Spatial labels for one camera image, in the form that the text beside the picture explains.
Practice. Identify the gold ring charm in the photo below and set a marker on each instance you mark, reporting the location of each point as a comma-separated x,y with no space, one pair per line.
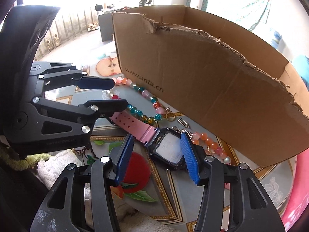
170,116

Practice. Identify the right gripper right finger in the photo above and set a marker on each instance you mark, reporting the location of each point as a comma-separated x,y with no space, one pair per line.
251,208

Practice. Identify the green floral curtain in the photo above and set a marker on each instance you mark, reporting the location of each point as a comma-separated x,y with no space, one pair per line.
255,13

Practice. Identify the brown cardboard box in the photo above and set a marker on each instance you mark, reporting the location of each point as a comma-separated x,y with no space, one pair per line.
220,75

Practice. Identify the fruit pattern tablecloth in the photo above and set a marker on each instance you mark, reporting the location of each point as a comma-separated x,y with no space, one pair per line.
154,199

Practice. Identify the pink strap smart watch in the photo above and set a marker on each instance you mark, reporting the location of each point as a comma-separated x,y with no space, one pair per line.
163,145

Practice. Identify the pink floral blanket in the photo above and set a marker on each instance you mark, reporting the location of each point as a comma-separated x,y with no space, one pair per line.
299,196

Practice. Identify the blue white water jug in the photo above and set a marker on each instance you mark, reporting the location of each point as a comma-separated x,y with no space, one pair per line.
276,38

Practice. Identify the dark grey cabinet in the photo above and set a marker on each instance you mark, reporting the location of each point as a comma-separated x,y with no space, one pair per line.
106,26

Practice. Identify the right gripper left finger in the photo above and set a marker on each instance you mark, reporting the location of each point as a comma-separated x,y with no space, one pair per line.
81,198

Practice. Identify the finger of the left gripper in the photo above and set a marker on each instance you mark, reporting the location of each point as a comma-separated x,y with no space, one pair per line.
72,115
79,79

